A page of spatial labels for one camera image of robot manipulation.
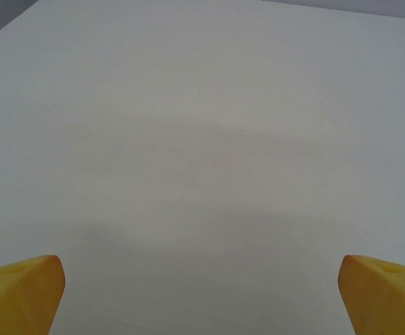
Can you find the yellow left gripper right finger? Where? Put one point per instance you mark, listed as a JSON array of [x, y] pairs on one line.
[[384, 300]]

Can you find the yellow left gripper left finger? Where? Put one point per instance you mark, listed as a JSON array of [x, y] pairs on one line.
[[21, 296]]

